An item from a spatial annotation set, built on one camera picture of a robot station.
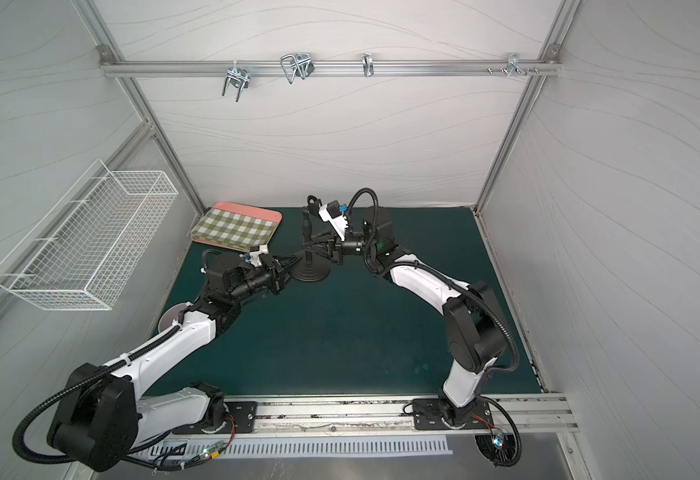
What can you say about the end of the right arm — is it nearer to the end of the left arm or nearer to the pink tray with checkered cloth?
the end of the left arm

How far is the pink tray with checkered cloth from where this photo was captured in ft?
3.68

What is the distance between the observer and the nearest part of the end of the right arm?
0.64 metres

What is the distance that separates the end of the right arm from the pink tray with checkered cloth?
0.50m
